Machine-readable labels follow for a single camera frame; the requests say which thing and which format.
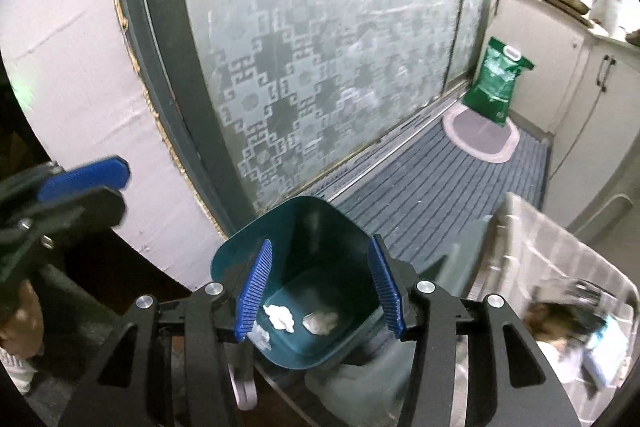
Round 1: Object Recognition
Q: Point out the white tissue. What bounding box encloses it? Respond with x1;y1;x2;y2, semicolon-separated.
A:
262;305;295;334

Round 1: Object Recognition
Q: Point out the beige paper napkin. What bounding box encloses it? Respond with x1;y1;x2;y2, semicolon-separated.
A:
303;310;338;336

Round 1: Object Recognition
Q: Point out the black snack wrapper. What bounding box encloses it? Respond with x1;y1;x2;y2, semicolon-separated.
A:
560;279;618;333

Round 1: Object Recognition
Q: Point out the blue white tissue pack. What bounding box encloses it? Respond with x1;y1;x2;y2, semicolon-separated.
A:
582;315;629;390

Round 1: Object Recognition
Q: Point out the white knit sleeve forearm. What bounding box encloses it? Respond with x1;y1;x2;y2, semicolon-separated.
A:
0;348;37;395

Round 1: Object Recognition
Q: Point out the dark teal trash bin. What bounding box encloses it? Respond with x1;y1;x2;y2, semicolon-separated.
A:
210;196;383;371

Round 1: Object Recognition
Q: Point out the white kitchen cabinet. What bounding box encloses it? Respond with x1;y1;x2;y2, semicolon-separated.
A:
486;0;639;230

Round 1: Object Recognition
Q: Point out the person's left hand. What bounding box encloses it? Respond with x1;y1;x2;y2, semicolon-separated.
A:
1;280;44;359

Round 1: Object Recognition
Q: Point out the grey-green plastic stool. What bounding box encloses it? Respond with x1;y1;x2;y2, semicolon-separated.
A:
305;216;491;426

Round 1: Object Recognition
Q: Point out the oval grey pink mat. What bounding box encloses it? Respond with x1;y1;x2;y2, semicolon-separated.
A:
442;102;521;164

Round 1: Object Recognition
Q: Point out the grey checked tablecloth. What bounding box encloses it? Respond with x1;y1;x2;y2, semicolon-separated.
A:
495;193;639;407

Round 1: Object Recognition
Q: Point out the green rice bag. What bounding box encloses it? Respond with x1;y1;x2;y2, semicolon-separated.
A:
462;37;535;127

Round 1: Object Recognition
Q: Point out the frosted patterned sliding door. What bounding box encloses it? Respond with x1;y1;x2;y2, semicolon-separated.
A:
114;0;488;235

